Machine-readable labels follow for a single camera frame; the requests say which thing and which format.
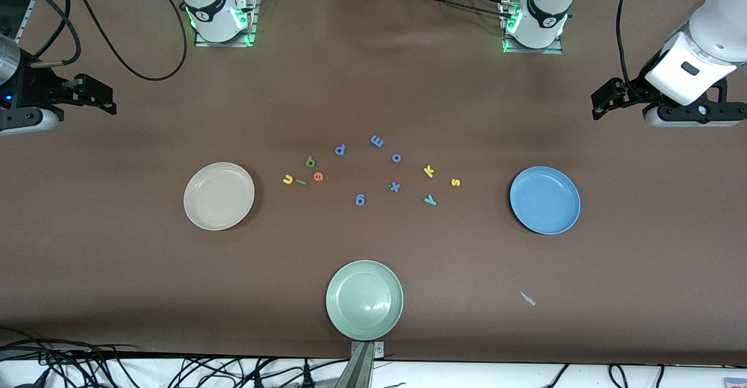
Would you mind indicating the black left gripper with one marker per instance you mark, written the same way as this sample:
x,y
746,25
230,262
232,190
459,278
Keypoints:
x,y
637,87

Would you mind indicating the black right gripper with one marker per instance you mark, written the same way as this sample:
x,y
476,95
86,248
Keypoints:
x,y
34,87

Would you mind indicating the yellow foam letter k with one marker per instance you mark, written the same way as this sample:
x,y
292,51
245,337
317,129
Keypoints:
x,y
428,171

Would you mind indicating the teal foam letter y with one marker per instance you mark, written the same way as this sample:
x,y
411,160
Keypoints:
x,y
430,200

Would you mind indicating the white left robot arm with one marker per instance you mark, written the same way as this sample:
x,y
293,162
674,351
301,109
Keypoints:
x,y
706,49

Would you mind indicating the blue round plate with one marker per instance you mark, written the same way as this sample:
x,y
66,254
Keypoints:
x,y
545,200

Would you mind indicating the beige round plate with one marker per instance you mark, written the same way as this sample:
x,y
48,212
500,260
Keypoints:
x,y
219,196

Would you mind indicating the small grey tape scrap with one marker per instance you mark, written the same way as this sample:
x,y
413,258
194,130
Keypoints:
x,y
529,299

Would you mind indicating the blue foam letter x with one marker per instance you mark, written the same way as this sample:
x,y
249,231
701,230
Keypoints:
x,y
395,187

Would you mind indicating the blue foam letter m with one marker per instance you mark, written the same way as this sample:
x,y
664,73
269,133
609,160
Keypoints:
x,y
377,141

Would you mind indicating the blue foam letter p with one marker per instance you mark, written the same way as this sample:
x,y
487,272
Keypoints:
x,y
338,151

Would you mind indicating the pale green round plate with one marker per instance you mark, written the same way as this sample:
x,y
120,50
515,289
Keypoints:
x,y
365,300

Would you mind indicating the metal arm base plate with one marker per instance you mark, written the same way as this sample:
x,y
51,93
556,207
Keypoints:
x,y
554,49
251,26

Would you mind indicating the aluminium frame rail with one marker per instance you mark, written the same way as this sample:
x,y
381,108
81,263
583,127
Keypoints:
x,y
26,20

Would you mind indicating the grey metal camera pole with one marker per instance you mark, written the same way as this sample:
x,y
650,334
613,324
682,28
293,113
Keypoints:
x,y
360,367

